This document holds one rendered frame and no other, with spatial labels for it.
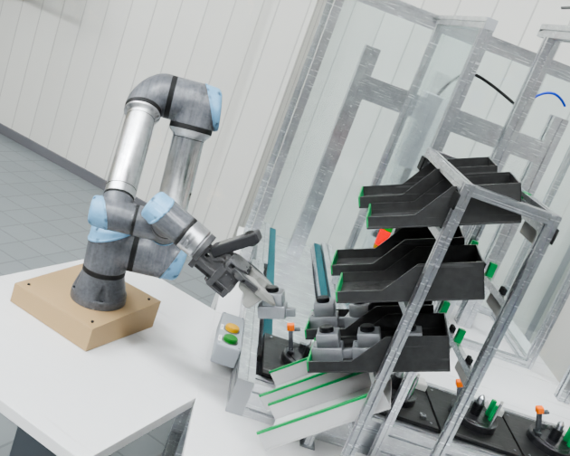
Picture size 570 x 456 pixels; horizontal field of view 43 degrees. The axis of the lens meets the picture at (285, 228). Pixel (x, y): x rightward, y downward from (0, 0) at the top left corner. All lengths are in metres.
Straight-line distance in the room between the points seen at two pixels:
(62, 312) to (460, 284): 1.05
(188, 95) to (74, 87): 4.35
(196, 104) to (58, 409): 0.82
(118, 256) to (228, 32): 3.62
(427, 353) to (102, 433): 0.73
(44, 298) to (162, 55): 3.87
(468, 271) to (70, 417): 0.91
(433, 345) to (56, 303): 1.03
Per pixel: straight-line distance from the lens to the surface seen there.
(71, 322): 1.95
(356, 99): 2.85
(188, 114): 1.91
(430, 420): 2.02
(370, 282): 1.51
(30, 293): 2.03
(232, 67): 5.34
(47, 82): 6.43
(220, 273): 1.61
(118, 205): 1.72
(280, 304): 1.62
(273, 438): 1.54
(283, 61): 4.94
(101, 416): 1.72
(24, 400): 1.72
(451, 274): 1.38
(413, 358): 1.44
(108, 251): 1.93
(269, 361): 1.94
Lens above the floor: 1.83
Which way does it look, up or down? 16 degrees down
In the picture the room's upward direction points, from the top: 21 degrees clockwise
